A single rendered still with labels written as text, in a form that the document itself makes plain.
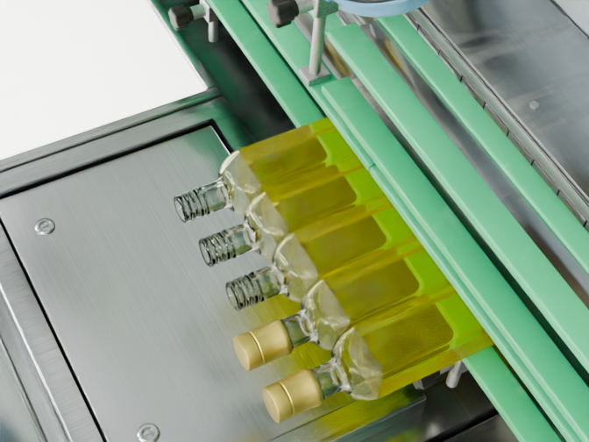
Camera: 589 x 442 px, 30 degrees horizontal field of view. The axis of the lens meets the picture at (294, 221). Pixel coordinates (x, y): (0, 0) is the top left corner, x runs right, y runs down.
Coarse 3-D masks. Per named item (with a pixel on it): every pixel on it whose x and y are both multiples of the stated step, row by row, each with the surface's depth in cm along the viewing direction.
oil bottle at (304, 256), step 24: (336, 216) 106; (360, 216) 106; (384, 216) 106; (288, 240) 104; (312, 240) 104; (336, 240) 104; (360, 240) 104; (384, 240) 104; (408, 240) 106; (288, 264) 102; (312, 264) 102; (336, 264) 102; (288, 288) 103
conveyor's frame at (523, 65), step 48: (432, 0) 106; (480, 0) 107; (528, 0) 107; (480, 48) 103; (528, 48) 103; (576, 48) 103; (528, 96) 99; (576, 96) 100; (528, 144) 97; (576, 144) 96; (576, 192) 93
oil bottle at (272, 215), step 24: (336, 168) 110; (360, 168) 110; (264, 192) 107; (288, 192) 108; (312, 192) 108; (336, 192) 108; (360, 192) 108; (264, 216) 106; (288, 216) 106; (312, 216) 106; (264, 240) 106
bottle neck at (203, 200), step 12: (216, 180) 110; (192, 192) 108; (204, 192) 108; (216, 192) 109; (180, 204) 108; (192, 204) 108; (204, 204) 108; (216, 204) 109; (228, 204) 110; (180, 216) 110; (192, 216) 108
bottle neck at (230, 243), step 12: (240, 228) 106; (204, 240) 105; (216, 240) 105; (228, 240) 105; (240, 240) 106; (252, 240) 106; (204, 252) 107; (216, 252) 105; (228, 252) 105; (240, 252) 106; (216, 264) 106
